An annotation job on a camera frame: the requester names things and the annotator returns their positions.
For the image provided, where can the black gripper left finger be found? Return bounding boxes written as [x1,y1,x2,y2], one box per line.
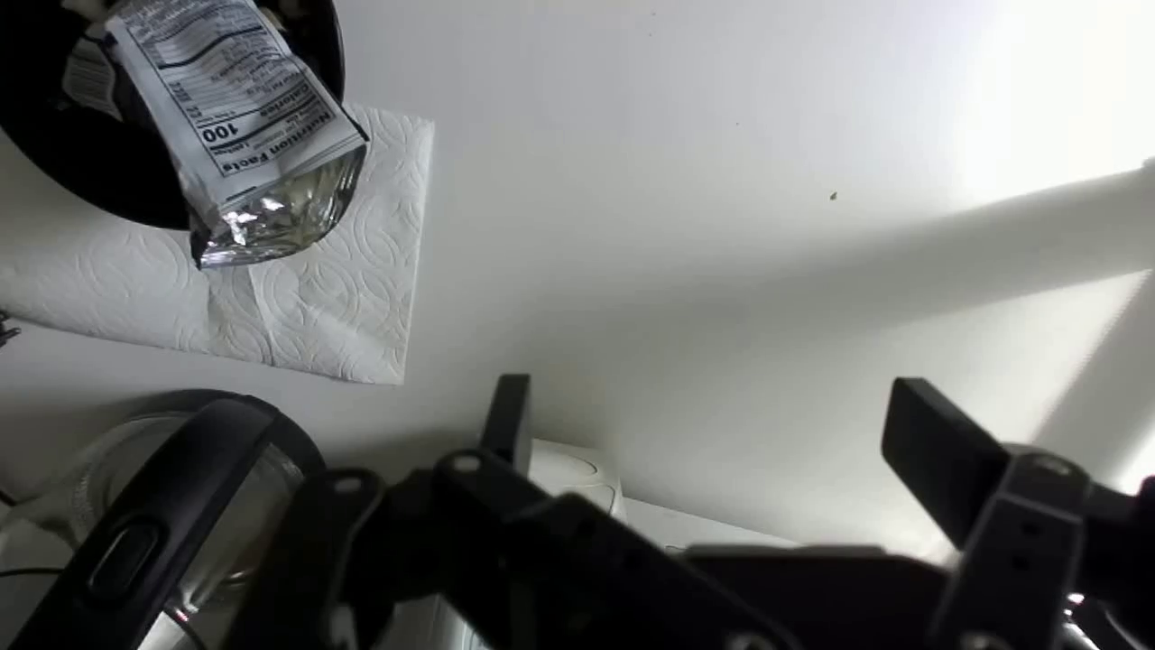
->
[432,372,800,650]

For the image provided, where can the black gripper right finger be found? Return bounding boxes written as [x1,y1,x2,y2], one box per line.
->
[879,378,1155,650]

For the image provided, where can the white paper towel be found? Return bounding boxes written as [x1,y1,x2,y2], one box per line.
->
[0,106,435,385]

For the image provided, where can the black glass electric kettle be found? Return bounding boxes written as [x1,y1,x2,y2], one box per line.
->
[0,393,381,650]

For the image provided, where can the silver snack packet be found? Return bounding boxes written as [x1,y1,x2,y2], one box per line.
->
[103,0,369,268]

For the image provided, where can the black bowl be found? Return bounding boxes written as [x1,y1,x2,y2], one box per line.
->
[0,0,341,232]

